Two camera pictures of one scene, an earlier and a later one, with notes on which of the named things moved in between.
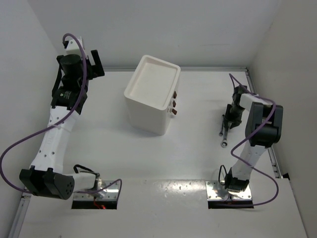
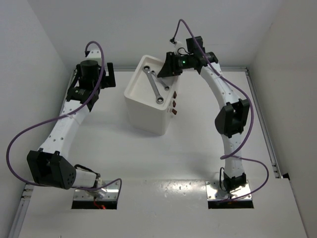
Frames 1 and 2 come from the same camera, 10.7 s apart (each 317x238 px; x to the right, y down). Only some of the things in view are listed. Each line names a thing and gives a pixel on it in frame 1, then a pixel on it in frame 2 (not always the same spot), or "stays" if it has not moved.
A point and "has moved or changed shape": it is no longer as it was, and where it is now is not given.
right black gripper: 235,122 -> 170,68
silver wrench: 224,143 has moved or changed shape
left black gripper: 94,71 -> 108,81
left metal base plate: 112,194 stays
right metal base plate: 215,191 stays
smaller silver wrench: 221,133 has moved or changed shape
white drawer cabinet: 151,93 stays
